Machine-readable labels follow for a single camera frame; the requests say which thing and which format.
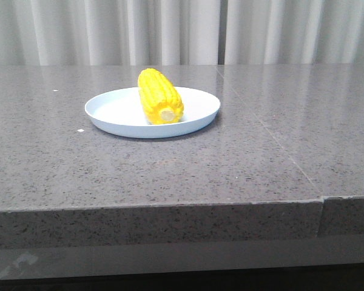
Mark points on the yellow corn cob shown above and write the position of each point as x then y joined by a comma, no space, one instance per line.
160,97

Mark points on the white round plate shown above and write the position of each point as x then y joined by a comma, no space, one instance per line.
124,113

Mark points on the white pleated curtain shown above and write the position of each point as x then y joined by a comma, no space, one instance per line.
180,32

